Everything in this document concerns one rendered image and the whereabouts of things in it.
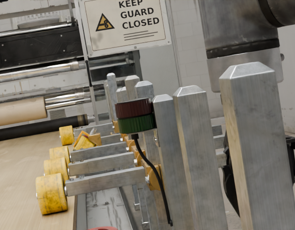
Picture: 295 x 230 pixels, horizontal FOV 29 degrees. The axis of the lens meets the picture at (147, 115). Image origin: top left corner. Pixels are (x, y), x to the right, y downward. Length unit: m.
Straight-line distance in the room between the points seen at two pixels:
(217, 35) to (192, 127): 0.11
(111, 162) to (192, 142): 0.81
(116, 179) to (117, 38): 2.04
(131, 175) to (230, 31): 0.60
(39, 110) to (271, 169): 2.84
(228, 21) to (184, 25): 9.17
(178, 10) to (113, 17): 6.67
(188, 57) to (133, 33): 6.64
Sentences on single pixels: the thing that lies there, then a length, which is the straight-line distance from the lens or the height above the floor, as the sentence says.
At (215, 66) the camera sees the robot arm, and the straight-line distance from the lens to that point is 0.69.
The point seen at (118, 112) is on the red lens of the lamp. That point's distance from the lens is 0.91.
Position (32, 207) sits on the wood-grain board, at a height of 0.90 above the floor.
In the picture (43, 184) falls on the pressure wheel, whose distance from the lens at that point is 1.20.
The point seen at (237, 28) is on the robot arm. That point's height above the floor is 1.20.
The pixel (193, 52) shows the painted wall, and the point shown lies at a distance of 9.84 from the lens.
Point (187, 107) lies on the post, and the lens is 0.67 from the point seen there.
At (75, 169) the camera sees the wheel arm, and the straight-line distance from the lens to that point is 1.46.
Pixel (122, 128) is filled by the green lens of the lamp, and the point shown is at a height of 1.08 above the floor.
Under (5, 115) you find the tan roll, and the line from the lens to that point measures 3.25.
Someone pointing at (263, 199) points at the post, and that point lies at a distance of 0.43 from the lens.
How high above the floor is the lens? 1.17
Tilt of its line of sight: 5 degrees down
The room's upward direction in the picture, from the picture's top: 10 degrees counter-clockwise
